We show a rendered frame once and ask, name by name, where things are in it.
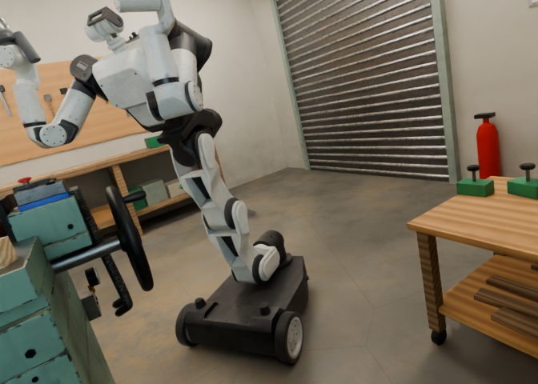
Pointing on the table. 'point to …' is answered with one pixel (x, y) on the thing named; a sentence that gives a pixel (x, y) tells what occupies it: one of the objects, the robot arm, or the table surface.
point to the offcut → (6, 252)
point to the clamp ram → (6, 214)
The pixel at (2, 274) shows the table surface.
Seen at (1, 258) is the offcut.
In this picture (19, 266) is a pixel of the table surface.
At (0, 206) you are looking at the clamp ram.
